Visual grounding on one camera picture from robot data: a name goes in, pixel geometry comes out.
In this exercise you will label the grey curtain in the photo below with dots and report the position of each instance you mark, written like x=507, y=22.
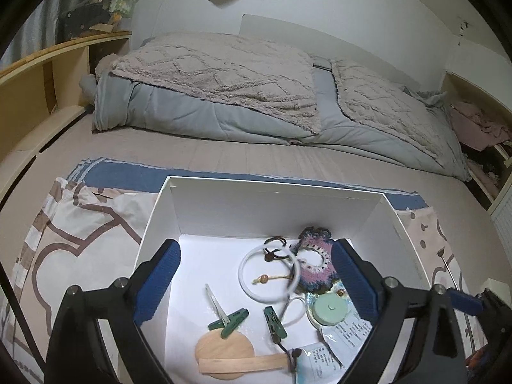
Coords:
x=28, y=36

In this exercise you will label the white headboard panel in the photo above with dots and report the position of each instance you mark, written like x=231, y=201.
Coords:
x=360, y=48

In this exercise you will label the green white plush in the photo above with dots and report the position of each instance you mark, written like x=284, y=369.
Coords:
x=126, y=4

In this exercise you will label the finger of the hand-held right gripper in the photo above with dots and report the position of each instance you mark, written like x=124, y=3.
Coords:
x=468, y=304

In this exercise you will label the wooden wall niche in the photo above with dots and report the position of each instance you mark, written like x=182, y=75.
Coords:
x=468, y=88

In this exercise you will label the wooden shelf unit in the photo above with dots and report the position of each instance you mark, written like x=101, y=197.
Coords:
x=32, y=100

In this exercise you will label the white cardboard box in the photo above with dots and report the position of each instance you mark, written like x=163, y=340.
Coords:
x=240, y=208

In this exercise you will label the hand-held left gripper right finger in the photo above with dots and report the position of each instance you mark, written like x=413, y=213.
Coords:
x=356, y=284

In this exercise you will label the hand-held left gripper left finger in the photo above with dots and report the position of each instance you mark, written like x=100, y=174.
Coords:
x=158, y=284

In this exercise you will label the cartoon printed blanket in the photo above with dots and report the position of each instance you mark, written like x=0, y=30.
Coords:
x=80, y=228

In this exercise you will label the blue white packet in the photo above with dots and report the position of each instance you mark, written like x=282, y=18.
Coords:
x=312, y=362

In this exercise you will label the pink clothes pile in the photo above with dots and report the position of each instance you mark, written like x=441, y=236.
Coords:
x=480, y=124

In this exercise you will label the black bag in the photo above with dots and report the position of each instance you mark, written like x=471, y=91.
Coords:
x=84, y=22

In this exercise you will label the mint tape measure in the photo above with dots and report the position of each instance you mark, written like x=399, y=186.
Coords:
x=330, y=310

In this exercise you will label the white louvred door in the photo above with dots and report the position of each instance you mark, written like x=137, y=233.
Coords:
x=504, y=220

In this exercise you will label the green clothes peg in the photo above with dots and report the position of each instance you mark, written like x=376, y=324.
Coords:
x=276, y=324
x=236, y=318

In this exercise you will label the printed clear packet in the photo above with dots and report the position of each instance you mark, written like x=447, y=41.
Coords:
x=348, y=336

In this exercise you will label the dark clothes pile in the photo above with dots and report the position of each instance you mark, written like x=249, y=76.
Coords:
x=486, y=168

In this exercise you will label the white hair clip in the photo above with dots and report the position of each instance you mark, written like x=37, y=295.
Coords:
x=216, y=302

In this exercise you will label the round wooden disc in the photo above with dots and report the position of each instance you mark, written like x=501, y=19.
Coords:
x=216, y=344

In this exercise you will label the grey quilt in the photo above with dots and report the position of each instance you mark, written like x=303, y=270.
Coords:
x=180, y=112

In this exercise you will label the purple crocheted scrunchie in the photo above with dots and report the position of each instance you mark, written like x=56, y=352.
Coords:
x=320, y=279

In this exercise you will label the thin white loop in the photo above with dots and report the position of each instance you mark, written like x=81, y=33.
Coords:
x=303, y=310

